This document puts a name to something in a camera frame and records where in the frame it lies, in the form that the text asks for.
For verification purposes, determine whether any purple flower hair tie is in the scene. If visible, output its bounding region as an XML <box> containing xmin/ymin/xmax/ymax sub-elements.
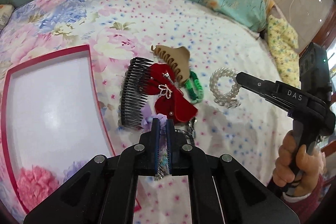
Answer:
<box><xmin>140</xmin><ymin>103</ymin><xmax>169</xmax><ymax>177</ymax></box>

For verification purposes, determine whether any silver wrist watch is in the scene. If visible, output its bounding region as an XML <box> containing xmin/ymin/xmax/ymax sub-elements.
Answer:
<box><xmin>175</xmin><ymin>117</ymin><xmax>197</xmax><ymax>145</ymax></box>

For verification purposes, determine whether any red velvet bow clip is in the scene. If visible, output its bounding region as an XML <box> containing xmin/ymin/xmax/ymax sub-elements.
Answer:
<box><xmin>143</xmin><ymin>63</ymin><xmax>198</xmax><ymax>124</ymax></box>

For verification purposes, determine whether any white pearl bracelet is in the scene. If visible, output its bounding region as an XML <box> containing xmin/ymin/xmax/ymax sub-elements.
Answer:
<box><xmin>209</xmin><ymin>67</ymin><xmax>242</xmax><ymax>109</ymax></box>

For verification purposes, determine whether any green braided hair tie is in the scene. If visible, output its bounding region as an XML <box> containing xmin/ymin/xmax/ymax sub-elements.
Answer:
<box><xmin>184</xmin><ymin>70</ymin><xmax>205</xmax><ymax>105</ymax></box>

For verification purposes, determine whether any black hair comb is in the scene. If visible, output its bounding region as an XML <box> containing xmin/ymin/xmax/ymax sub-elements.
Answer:
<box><xmin>120</xmin><ymin>57</ymin><xmax>153</xmax><ymax>129</ymax></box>

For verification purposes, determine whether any beige claw hair clip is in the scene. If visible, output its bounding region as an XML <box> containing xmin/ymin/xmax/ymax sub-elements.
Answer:
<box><xmin>151</xmin><ymin>45</ymin><xmax>190</xmax><ymax>86</ymax></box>

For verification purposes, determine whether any maroon sleeve forearm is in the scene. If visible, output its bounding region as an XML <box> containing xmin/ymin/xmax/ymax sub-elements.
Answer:
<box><xmin>282</xmin><ymin>175</ymin><xmax>324</xmax><ymax>223</ymax></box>

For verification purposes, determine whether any red jewelry box tray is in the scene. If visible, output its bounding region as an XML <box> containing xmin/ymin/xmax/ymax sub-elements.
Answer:
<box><xmin>1</xmin><ymin>44</ymin><xmax>127</xmax><ymax>221</ymax></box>

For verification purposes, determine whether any right hand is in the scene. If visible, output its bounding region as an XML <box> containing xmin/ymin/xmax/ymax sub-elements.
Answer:
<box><xmin>273</xmin><ymin>130</ymin><xmax>325</xmax><ymax>197</ymax></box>

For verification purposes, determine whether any yellow floral pillow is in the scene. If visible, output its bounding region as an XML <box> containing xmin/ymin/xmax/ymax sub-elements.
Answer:
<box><xmin>267</xmin><ymin>15</ymin><xmax>300</xmax><ymax>88</ymax></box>

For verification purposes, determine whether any purple flower scrunchie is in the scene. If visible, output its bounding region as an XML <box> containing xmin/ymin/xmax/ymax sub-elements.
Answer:
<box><xmin>63</xmin><ymin>160</ymin><xmax>87</xmax><ymax>182</ymax></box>

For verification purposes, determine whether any floral bed sheet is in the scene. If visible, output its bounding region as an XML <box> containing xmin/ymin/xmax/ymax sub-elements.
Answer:
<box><xmin>0</xmin><ymin>0</ymin><xmax>291</xmax><ymax>224</ymax></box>

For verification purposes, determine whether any pink flower scrunchie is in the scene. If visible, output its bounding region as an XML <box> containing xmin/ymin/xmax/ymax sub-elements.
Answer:
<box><xmin>17</xmin><ymin>166</ymin><xmax>60</xmax><ymax>211</ymax></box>

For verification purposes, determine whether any cream cartoon print pillow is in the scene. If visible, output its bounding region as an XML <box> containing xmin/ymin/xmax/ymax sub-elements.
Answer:
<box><xmin>0</xmin><ymin>4</ymin><xmax>14</xmax><ymax>31</ymax></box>

